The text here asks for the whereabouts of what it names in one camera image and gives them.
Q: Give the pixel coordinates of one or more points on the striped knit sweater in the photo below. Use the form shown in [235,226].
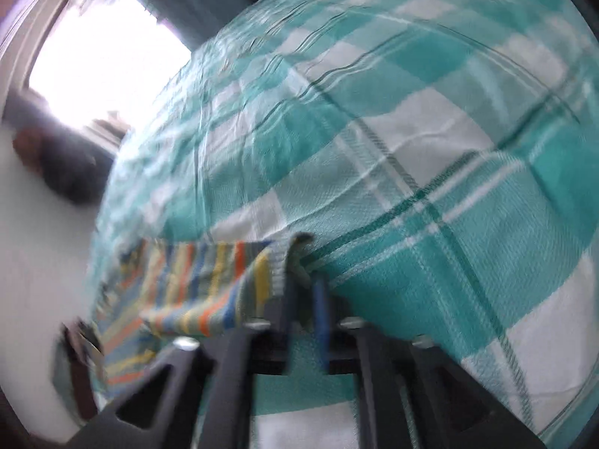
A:
[210,299]

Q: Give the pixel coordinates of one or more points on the dark brown wooden post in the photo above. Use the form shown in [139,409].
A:
[77,369]

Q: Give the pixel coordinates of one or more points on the bright window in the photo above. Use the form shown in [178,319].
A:
[103,56]

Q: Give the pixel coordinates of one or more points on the dark cloth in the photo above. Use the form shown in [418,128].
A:
[61,163]

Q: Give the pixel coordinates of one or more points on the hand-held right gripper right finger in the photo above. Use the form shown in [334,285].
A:
[320,318]

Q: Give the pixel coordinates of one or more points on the teal plaid bed blanket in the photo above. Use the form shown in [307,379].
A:
[421,103]

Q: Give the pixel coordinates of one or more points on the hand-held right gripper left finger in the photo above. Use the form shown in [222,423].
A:
[281,315]

